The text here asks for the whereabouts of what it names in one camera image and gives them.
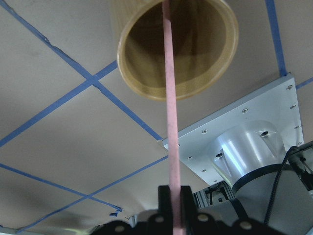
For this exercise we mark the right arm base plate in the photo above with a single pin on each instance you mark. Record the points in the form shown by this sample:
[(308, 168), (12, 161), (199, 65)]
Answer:
[(250, 133)]

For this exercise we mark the pink chopstick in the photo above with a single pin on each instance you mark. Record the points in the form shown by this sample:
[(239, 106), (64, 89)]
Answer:
[(172, 122)]

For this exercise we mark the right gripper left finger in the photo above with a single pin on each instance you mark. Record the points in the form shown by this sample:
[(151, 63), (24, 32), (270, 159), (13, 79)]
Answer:
[(165, 212)]

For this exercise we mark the bamboo cylinder holder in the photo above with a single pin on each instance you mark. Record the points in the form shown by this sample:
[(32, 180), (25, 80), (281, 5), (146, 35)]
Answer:
[(205, 37)]

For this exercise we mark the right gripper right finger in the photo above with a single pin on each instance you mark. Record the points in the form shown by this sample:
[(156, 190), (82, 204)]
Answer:
[(188, 206)]

